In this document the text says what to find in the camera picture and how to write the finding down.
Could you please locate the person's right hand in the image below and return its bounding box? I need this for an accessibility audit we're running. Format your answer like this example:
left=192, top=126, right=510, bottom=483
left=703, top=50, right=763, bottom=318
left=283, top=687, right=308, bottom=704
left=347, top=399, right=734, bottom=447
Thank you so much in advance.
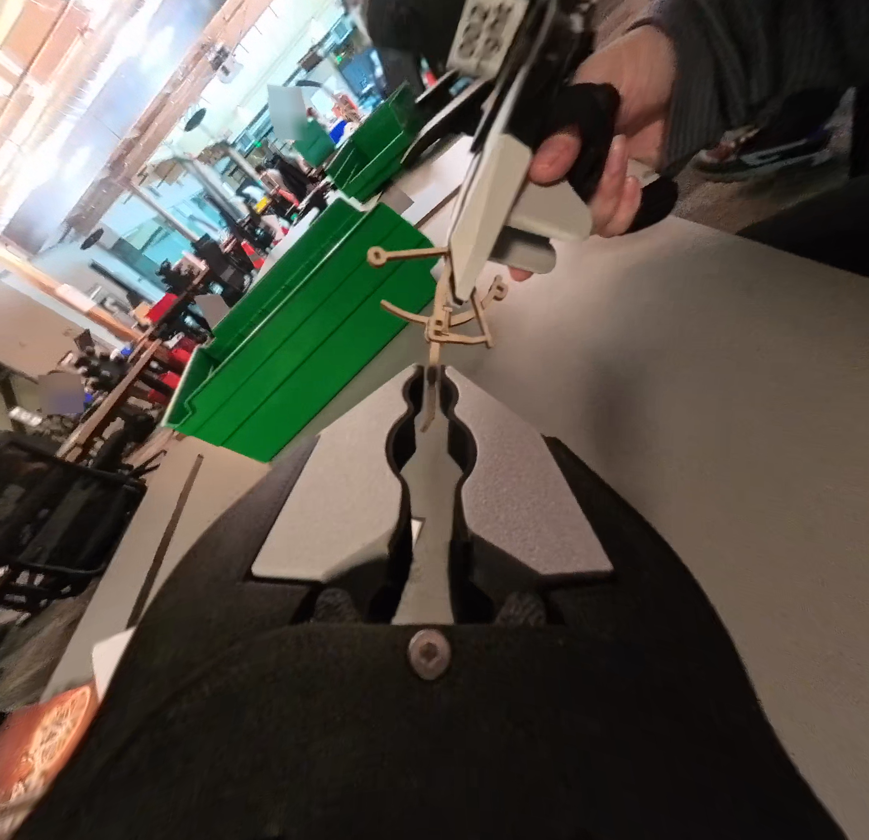
left=527, top=25, right=683, bottom=239

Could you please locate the thin wooden model part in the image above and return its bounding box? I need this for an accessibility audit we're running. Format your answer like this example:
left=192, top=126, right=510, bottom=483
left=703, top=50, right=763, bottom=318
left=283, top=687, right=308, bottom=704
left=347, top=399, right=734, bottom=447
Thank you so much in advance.
left=417, top=365, right=445, bottom=435

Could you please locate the long wooden workbench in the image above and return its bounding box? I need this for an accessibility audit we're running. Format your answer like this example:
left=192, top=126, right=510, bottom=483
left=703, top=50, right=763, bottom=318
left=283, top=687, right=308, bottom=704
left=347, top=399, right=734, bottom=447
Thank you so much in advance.
left=0, top=243, right=225, bottom=462

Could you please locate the person's right forearm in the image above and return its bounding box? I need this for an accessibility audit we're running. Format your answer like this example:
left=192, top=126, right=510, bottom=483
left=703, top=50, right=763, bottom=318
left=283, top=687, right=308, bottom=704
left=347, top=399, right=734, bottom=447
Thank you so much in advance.
left=631, top=0, right=869, bottom=176

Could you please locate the black chair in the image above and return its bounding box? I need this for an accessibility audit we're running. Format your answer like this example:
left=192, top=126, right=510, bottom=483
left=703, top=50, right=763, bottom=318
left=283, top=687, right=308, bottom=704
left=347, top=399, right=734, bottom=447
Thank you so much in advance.
left=0, top=433, right=148, bottom=625

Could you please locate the green plastic bin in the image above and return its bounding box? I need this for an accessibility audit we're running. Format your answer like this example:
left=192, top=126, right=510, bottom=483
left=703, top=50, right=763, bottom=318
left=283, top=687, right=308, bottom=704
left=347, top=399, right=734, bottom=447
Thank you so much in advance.
left=325, top=83, right=435, bottom=206
left=162, top=198, right=441, bottom=462
left=293, top=117, right=338, bottom=165

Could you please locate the wooden model frame part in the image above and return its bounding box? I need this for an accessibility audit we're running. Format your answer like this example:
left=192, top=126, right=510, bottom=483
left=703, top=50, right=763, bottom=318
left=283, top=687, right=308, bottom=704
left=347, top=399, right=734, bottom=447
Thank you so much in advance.
left=367, top=243, right=510, bottom=379

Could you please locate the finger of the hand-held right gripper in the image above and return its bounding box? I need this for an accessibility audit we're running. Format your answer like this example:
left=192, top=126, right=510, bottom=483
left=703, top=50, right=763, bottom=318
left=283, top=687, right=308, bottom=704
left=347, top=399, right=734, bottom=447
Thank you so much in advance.
left=450, top=153, right=494, bottom=292
left=463, top=136, right=592, bottom=302

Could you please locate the person's shoe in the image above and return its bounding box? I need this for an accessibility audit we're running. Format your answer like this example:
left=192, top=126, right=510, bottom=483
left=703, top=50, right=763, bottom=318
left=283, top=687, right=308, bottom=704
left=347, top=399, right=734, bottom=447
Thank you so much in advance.
left=692, top=124, right=855, bottom=184

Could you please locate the white instruction booklet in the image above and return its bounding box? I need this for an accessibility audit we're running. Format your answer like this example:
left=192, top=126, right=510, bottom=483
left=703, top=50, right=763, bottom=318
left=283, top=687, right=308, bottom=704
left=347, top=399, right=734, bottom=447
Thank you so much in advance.
left=90, top=624, right=138, bottom=704

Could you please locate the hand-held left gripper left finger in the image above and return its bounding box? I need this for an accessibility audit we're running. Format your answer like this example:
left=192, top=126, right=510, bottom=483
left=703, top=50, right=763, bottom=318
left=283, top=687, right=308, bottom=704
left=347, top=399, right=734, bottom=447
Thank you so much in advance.
left=250, top=363, right=432, bottom=620

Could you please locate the red-orange cardboard box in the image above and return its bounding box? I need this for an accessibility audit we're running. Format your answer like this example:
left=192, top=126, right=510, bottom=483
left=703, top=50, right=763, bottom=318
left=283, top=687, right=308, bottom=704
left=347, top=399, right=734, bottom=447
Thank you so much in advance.
left=0, top=680, right=96, bottom=817

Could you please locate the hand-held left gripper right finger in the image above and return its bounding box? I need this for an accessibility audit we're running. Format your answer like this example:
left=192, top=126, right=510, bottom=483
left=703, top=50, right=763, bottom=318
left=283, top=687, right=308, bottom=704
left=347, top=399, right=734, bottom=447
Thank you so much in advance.
left=434, top=365, right=616, bottom=618

